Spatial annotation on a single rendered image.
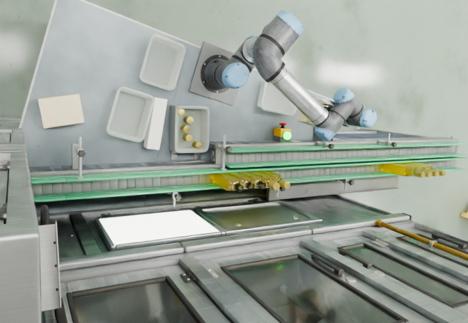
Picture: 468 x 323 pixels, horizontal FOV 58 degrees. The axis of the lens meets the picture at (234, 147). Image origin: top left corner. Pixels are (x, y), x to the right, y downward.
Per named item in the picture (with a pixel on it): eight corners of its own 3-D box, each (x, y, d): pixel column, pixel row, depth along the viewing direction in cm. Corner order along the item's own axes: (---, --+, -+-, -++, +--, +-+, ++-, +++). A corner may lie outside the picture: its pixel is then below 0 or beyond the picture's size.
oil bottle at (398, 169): (380, 170, 257) (418, 180, 232) (381, 161, 256) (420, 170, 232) (386, 170, 260) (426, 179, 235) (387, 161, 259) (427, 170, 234)
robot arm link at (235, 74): (209, 76, 200) (221, 77, 188) (227, 54, 201) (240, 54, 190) (227, 92, 205) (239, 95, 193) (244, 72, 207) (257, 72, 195)
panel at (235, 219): (94, 225, 173) (111, 255, 143) (94, 217, 173) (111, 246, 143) (279, 205, 214) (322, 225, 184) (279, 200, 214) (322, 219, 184)
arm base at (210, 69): (209, 53, 208) (218, 53, 199) (235, 65, 215) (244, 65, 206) (200, 83, 209) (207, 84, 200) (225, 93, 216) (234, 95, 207)
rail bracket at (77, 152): (69, 170, 184) (75, 181, 165) (68, 132, 182) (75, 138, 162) (81, 170, 187) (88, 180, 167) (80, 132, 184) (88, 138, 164)
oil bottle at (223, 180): (209, 182, 206) (229, 192, 187) (210, 170, 205) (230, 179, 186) (220, 181, 208) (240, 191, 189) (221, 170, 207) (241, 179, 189)
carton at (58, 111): (37, 98, 178) (37, 99, 171) (76, 93, 185) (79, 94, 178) (42, 127, 180) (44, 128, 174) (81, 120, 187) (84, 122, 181)
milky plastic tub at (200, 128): (168, 150, 207) (175, 153, 199) (170, 104, 204) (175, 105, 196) (202, 150, 215) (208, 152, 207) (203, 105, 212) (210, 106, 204)
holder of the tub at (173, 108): (168, 161, 208) (174, 163, 201) (170, 105, 205) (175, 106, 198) (200, 159, 216) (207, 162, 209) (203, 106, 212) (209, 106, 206)
